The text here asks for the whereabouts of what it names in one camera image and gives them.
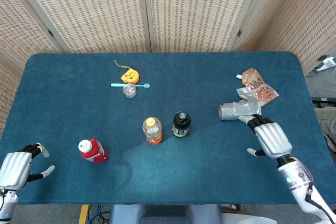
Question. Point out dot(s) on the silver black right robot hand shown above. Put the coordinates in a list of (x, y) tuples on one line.
[(273, 140)]

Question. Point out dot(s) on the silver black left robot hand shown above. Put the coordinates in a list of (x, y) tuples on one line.
[(14, 169)]

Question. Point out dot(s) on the red juice bottle white cap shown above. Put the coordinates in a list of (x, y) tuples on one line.
[(97, 153)]

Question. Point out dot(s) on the dark tea bottle black cap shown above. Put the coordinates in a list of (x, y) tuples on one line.
[(181, 127)]

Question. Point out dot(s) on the clear bottle yellow cap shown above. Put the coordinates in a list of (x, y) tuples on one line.
[(152, 132)]

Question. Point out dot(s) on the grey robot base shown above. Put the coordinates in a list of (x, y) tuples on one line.
[(162, 213)]

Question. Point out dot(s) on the orange spout pouch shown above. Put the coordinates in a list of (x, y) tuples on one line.
[(260, 87)]

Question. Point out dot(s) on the beige cloth bundle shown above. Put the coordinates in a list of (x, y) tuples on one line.
[(326, 119)]

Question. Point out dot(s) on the white power strip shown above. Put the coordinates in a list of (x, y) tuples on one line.
[(326, 62)]

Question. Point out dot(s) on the blue velvet tablecloth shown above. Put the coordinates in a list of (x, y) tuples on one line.
[(183, 176)]

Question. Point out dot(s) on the light blue toothbrush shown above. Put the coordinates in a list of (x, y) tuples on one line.
[(116, 85)]

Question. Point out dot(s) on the small clear plastic jar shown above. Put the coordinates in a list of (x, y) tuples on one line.
[(129, 91)]

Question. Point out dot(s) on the yellow tape measure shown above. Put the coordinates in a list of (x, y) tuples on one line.
[(130, 75)]

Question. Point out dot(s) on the woven folding screen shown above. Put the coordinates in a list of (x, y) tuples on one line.
[(92, 11)]

